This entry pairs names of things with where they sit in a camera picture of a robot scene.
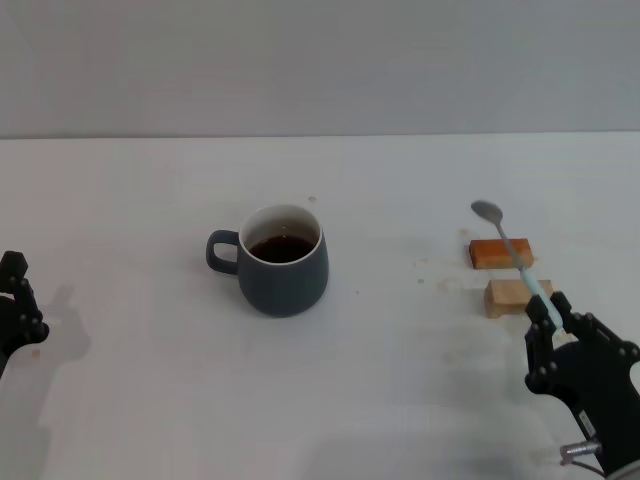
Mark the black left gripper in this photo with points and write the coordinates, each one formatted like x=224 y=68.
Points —
x=7 y=340

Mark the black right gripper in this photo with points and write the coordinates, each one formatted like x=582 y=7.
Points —
x=595 y=380

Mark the dark grey ceramic cup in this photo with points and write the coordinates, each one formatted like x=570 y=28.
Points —
x=282 y=285

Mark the pale notched wooden block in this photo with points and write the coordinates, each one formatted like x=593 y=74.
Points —
x=502 y=297

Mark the stained brown wooden block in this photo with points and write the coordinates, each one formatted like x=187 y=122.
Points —
x=487 y=257

